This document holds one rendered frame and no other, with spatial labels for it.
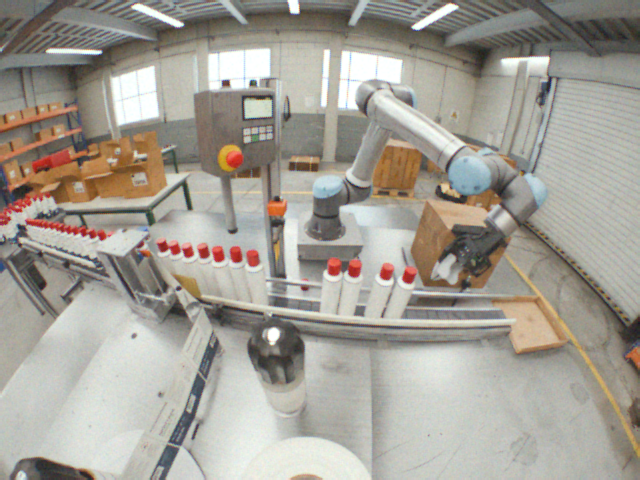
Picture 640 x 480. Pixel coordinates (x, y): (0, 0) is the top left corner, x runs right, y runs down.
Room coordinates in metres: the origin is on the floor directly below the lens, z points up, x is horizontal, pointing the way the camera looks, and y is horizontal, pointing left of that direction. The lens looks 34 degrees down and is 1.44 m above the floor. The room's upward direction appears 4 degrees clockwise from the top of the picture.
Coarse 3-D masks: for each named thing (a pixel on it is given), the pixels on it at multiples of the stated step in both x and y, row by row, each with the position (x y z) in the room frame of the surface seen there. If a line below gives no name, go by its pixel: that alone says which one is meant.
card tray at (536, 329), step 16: (496, 304) 0.50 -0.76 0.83; (512, 304) 0.49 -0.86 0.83; (528, 304) 0.48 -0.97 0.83; (544, 304) 0.44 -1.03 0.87; (528, 320) 0.39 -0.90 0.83; (544, 320) 0.38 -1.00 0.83; (512, 336) 0.33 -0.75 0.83; (528, 336) 0.32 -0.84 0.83; (544, 336) 0.30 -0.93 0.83; (560, 336) 0.28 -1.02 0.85
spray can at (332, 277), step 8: (328, 264) 0.42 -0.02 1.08; (336, 264) 0.42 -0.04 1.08; (328, 272) 0.42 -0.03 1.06; (336, 272) 0.42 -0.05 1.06; (328, 280) 0.41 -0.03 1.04; (336, 280) 0.41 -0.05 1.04; (328, 288) 0.41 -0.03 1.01; (336, 288) 0.41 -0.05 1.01; (328, 296) 0.41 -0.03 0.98; (336, 296) 0.41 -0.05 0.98; (328, 304) 0.41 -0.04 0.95; (336, 304) 0.41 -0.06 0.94; (320, 312) 0.42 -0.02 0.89; (328, 312) 0.41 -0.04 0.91; (336, 312) 0.42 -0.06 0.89
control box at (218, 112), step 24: (216, 96) 0.44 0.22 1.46; (240, 96) 0.49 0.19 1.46; (216, 120) 0.44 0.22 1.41; (240, 120) 0.49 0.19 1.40; (264, 120) 0.54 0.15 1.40; (216, 144) 0.44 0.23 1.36; (240, 144) 0.48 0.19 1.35; (264, 144) 0.54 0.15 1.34; (216, 168) 0.44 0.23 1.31; (240, 168) 0.48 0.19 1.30
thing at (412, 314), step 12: (108, 276) 0.45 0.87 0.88; (276, 300) 0.47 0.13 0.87; (288, 300) 0.47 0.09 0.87; (252, 312) 0.40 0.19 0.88; (264, 312) 0.41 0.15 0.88; (360, 312) 0.44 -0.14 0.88; (384, 312) 0.44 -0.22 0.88; (408, 312) 0.44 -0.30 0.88; (420, 312) 0.44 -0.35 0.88; (432, 312) 0.44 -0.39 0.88; (444, 312) 0.43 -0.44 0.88; (456, 312) 0.43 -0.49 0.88; (468, 312) 0.43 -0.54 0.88; (480, 312) 0.43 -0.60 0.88; (492, 312) 0.42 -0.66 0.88; (336, 324) 0.39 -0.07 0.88; (348, 324) 0.39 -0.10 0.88; (360, 324) 0.39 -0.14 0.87; (372, 324) 0.39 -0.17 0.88
